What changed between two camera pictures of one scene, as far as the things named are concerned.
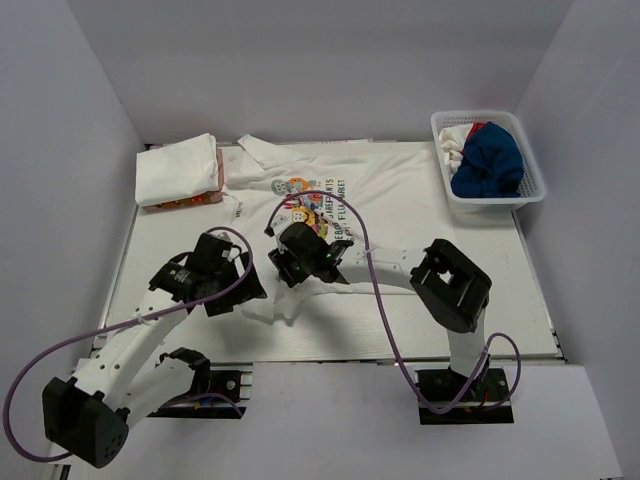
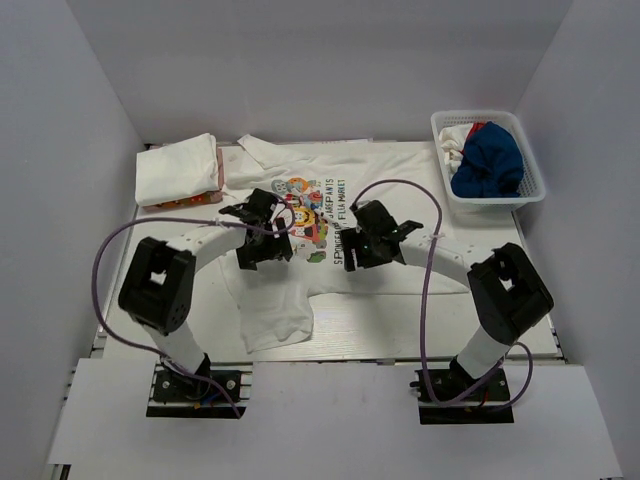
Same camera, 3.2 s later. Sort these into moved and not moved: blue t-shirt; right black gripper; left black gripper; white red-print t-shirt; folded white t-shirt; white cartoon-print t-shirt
Moved: white cartoon-print t-shirt; right black gripper; left black gripper
Not moved: folded white t-shirt; white red-print t-shirt; blue t-shirt
